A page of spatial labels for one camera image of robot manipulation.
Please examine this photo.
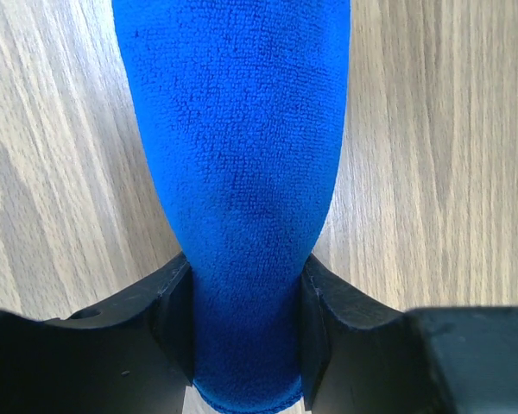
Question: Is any blue towel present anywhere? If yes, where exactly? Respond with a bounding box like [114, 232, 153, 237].
[112, 1, 351, 413]

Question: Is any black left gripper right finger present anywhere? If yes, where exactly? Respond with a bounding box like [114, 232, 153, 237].
[300, 257, 518, 413]

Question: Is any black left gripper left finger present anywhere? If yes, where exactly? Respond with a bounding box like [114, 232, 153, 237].
[0, 255, 193, 413]

